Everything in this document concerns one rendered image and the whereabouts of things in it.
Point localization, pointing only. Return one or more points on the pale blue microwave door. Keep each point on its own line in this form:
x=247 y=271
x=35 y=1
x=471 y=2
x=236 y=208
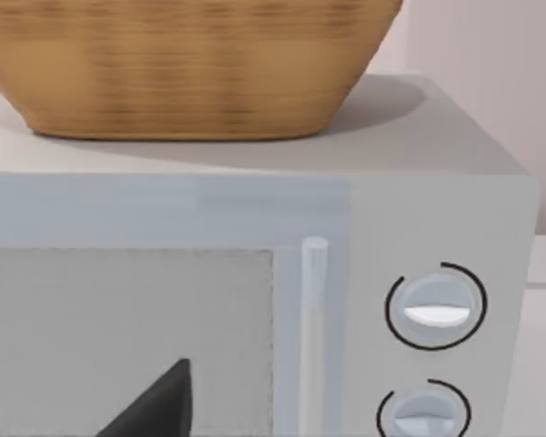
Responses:
x=164 y=214

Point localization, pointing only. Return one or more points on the pale microwave oven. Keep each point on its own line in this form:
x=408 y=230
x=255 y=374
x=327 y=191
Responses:
x=437 y=205

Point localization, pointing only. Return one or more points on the pale microwave knob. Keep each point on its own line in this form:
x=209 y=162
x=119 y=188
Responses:
x=436 y=306
x=425 y=416

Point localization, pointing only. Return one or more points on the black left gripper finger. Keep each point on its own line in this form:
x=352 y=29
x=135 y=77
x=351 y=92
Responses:
x=164 y=403

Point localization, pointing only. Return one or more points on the woven wicker basket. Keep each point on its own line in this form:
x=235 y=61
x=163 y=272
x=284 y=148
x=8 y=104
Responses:
x=186 y=68

